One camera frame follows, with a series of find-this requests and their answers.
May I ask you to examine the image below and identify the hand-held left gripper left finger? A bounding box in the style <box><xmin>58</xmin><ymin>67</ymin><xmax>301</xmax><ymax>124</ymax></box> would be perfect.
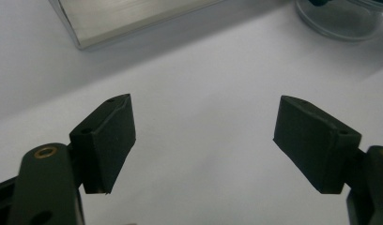
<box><xmin>69</xmin><ymin>93</ymin><xmax>137</xmax><ymax>195</ymax></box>

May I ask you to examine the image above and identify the round glass container blue lid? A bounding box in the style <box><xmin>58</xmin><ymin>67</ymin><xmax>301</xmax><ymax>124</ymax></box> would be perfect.
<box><xmin>294</xmin><ymin>0</ymin><xmax>383</xmax><ymax>42</ymax></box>

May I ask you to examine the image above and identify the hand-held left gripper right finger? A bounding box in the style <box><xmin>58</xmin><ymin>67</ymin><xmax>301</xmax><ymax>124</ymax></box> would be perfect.
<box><xmin>272</xmin><ymin>95</ymin><xmax>362</xmax><ymax>195</ymax></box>

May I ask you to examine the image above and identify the white wire storage rack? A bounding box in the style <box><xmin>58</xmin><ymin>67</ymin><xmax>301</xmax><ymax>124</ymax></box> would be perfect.
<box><xmin>48</xmin><ymin>0</ymin><xmax>225</xmax><ymax>51</ymax></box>

